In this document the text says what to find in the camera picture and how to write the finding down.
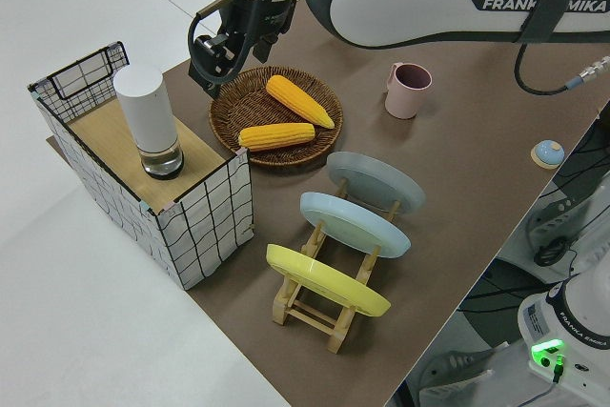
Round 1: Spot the yellow corn cob blunt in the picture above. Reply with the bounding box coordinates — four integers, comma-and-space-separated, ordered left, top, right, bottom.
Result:
237, 122, 316, 153

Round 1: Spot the grey plate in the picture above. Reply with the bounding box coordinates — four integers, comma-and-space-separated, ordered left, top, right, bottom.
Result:
325, 151, 426, 214

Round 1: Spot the pink mug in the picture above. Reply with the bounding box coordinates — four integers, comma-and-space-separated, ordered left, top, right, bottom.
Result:
384, 62, 434, 120

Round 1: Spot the yellow plate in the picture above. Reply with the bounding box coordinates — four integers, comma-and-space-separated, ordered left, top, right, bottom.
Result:
265, 243, 392, 317

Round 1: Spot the brown wicker basket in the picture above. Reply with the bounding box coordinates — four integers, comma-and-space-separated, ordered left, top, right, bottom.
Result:
208, 66, 344, 170

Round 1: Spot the yellow corn cob pointed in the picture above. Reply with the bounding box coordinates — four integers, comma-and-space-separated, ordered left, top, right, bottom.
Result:
265, 74, 336, 131

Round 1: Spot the black coiled cable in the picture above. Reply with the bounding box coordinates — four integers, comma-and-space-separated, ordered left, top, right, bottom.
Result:
533, 237, 569, 268

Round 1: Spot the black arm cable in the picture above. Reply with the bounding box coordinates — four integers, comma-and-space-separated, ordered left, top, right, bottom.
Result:
187, 0, 610, 94

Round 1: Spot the wooden plate rack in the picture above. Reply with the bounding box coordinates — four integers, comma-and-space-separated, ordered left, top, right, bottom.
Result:
271, 176, 401, 355

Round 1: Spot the blue dome bell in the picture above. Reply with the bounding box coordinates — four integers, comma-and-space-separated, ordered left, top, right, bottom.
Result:
530, 139, 566, 171

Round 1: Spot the white power strip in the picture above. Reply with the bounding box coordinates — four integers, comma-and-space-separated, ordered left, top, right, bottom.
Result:
526, 190, 592, 255

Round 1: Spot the light blue plate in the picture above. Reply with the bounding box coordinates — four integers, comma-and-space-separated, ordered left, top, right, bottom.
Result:
299, 191, 412, 259

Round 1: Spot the white bottle with clear base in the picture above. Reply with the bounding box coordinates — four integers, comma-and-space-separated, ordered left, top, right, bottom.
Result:
112, 66, 185, 181

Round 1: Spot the wire grid basket wooden shelf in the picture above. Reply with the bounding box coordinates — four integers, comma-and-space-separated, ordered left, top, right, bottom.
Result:
27, 38, 255, 292

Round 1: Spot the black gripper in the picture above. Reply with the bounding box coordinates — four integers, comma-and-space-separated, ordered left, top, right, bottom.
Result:
190, 0, 297, 99

